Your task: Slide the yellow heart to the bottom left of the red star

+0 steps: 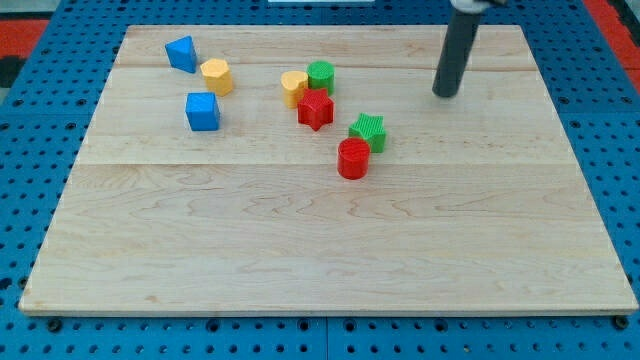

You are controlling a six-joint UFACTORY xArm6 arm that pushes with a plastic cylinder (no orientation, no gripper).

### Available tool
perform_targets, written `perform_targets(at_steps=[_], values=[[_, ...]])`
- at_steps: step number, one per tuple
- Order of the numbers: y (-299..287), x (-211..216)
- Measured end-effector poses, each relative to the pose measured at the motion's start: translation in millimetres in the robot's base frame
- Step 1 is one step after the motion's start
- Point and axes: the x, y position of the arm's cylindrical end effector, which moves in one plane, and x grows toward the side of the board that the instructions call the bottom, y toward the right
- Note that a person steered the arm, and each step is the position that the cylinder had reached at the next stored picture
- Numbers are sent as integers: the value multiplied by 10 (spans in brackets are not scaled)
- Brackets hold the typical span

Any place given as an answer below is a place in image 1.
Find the red star block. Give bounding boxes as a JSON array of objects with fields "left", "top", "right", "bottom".
[{"left": 297, "top": 88, "right": 334, "bottom": 131}]

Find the green star block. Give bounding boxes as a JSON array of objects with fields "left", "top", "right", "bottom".
[{"left": 348, "top": 113, "right": 386, "bottom": 153}]

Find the yellow heart block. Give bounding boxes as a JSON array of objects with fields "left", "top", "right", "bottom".
[{"left": 280, "top": 70, "right": 309, "bottom": 109}]

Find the red cylinder block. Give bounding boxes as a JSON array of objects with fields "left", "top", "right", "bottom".
[{"left": 337, "top": 137, "right": 370, "bottom": 180}]

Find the green cylinder block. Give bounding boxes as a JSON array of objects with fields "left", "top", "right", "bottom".
[{"left": 307, "top": 60, "right": 335, "bottom": 96}]

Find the blue cube block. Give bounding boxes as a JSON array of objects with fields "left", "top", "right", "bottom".
[{"left": 185, "top": 92, "right": 220, "bottom": 131}]

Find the yellow hexagon block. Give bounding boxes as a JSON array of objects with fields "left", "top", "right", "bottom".
[{"left": 200, "top": 58, "right": 234, "bottom": 96}]

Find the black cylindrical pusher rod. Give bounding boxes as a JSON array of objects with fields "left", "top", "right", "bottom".
[{"left": 432, "top": 0, "right": 508, "bottom": 98}]

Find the blue triangle block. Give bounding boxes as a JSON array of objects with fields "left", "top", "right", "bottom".
[{"left": 165, "top": 35, "right": 198, "bottom": 73}]

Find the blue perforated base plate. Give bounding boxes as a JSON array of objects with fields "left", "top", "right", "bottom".
[{"left": 1, "top": 0, "right": 639, "bottom": 359}]

